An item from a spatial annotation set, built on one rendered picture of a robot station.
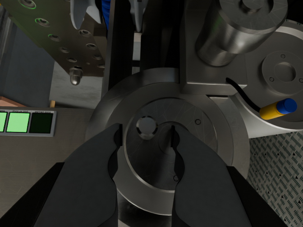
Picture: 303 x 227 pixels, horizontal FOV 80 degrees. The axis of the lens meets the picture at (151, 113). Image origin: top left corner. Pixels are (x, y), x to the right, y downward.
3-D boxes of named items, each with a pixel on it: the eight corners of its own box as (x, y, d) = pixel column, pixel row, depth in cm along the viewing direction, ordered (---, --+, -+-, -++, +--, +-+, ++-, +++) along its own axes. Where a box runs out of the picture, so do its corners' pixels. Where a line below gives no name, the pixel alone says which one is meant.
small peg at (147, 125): (153, 140, 11) (132, 131, 11) (151, 143, 14) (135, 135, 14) (161, 120, 12) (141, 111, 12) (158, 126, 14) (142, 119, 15)
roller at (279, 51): (332, 22, 20) (357, 132, 17) (228, 95, 45) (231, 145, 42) (223, 17, 19) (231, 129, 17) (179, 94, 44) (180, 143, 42)
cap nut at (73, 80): (80, 67, 51) (78, 83, 50) (84, 73, 54) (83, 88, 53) (67, 67, 50) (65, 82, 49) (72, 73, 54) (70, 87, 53)
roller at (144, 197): (229, 83, 17) (239, 216, 15) (179, 125, 43) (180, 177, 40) (107, 79, 17) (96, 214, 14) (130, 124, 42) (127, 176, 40)
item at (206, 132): (199, 211, 13) (106, 167, 14) (192, 203, 15) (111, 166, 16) (231, 118, 15) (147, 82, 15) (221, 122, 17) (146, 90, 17)
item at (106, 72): (119, -54, 22) (107, 94, 18) (132, 53, 44) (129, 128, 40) (115, -54, 22) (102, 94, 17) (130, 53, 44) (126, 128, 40)
